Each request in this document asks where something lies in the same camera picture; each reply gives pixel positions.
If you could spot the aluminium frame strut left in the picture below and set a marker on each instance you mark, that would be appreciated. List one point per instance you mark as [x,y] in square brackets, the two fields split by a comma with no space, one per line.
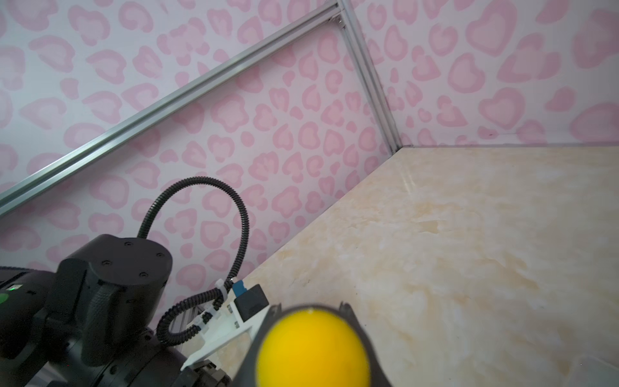
[338,12]

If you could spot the black yellow handled screwdriver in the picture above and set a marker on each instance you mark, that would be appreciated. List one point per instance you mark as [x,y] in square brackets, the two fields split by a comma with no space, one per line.
[311,345]

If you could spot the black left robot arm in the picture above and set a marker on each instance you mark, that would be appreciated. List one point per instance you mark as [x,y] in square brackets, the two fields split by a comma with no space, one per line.
[88,321]

